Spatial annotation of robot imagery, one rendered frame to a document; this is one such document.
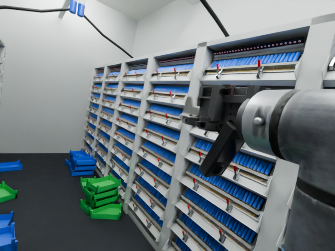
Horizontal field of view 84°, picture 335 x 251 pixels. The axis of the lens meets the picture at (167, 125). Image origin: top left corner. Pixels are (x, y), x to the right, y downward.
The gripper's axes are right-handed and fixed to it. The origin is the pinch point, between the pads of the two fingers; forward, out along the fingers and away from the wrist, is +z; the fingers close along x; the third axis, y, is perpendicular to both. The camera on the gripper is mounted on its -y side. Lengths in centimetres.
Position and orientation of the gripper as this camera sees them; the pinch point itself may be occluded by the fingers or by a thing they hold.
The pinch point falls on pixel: (186, 119)
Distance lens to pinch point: 45.8
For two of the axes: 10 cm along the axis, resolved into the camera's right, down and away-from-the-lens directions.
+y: 1.2, -9.9, -1.1
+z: -4.4, -1.5, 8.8
